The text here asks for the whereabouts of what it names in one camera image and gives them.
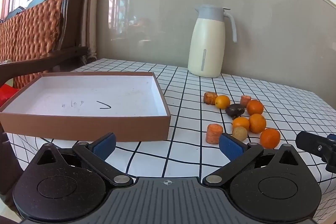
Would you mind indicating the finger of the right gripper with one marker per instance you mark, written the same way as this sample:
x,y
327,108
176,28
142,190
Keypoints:
x,y
323,147

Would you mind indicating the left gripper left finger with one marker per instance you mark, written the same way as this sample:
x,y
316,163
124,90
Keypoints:
x,y
72,184

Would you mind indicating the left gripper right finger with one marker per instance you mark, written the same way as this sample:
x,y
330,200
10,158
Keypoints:
x,y
264,185

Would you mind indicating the orange mandarin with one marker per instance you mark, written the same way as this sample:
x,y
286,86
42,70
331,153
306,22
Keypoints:
x,y
270,138
255,107
257,123

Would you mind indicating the small tan potato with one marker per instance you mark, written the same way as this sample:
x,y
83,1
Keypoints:
x,y
240,133

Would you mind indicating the small orange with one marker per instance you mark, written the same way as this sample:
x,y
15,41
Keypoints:
x,y
241,122

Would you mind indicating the large carrot chunk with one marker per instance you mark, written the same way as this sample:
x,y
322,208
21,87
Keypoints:
x,y
213,133

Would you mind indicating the dark purple passion fruit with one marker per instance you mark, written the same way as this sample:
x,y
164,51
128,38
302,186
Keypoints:
x,y
235,110

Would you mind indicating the small carrot chunk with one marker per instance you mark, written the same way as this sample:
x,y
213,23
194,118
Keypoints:
x,y
244,100

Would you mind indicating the yellow-orange kumquat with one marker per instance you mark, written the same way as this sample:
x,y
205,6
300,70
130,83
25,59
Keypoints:
x,y
222,102

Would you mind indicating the brownish carrot chunk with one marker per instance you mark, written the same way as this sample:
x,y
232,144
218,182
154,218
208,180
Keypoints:
x,y
209,98

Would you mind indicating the brown cardboard box tray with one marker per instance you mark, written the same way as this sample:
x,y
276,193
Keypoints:
x,y
85,106

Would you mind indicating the checkered white tablecloth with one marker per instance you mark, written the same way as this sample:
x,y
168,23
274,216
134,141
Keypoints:
x,y
129,142

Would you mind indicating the red bag on sofa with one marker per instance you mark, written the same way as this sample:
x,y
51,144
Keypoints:
x,y
6,92

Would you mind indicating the cream thermos jug grey lid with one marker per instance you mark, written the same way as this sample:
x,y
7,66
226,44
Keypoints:
x,y
208,41

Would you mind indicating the wooden sofa orange cushion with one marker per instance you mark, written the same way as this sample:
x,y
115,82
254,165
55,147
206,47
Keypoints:
x,y
23,72

